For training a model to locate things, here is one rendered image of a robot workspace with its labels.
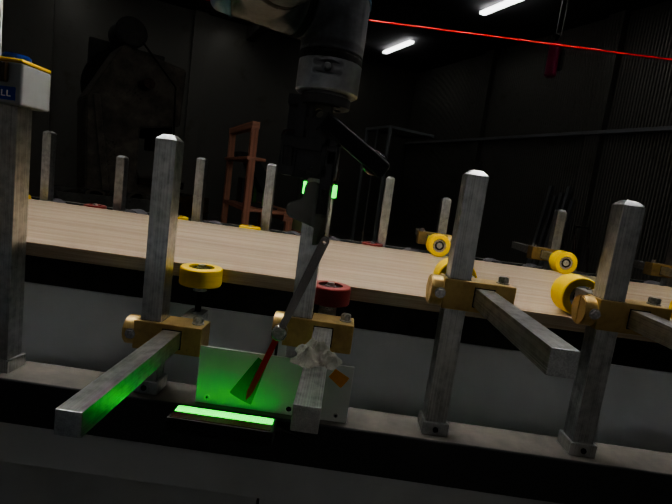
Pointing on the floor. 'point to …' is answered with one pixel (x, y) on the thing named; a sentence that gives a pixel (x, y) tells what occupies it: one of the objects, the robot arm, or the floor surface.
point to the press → (124, 105)
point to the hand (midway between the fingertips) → (321, 237)
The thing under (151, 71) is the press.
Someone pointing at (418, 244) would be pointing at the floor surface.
